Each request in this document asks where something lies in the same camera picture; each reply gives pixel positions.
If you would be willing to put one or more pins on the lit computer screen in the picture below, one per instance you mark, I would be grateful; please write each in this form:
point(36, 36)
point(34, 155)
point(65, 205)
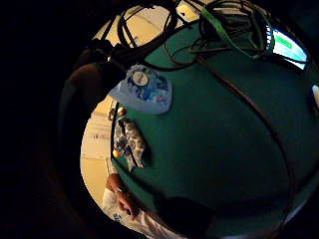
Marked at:
point(288, 48)

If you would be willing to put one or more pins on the white lit device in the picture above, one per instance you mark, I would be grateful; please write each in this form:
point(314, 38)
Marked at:
point(316, 96)

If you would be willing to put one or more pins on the patterned bottle with yellow cap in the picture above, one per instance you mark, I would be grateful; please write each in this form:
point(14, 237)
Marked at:
point(119, 144)

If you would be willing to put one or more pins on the blue white wipes pouch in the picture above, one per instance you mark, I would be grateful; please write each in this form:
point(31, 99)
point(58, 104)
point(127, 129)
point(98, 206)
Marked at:
point(146, 93)

